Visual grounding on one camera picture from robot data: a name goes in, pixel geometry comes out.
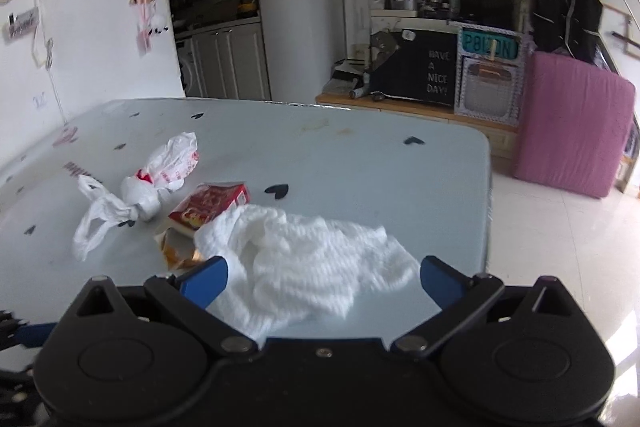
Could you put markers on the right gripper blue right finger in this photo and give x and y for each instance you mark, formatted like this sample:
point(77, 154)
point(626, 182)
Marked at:
point(442, 283)

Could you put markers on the white paper towel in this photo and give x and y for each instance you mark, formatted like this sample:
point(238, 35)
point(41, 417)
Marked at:
point(284, 269)

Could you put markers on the red gold cigarette pack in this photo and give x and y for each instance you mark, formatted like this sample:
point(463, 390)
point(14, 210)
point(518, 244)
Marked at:
point(175, 236)

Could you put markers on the white plastic shopping bag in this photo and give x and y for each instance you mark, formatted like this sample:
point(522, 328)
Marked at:
point(141, 195)

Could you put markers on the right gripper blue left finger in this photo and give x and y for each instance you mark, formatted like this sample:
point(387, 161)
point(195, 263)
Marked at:
point(204, 283)

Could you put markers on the black vest on hanger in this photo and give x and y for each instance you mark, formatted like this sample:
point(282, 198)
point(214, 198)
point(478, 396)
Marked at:
point(567, 26)

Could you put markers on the pink folded mattress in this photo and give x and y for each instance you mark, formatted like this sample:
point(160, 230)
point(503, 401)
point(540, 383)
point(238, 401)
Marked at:
point(574, 126)

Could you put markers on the poison sign pegboard crate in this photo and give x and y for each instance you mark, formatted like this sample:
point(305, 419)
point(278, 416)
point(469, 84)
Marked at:
point(490, 69)

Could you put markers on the black have a nice day board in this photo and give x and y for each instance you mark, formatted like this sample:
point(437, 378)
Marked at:
point(414, 65)

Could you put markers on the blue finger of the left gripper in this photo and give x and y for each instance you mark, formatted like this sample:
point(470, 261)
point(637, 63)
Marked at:
point(32, 335)

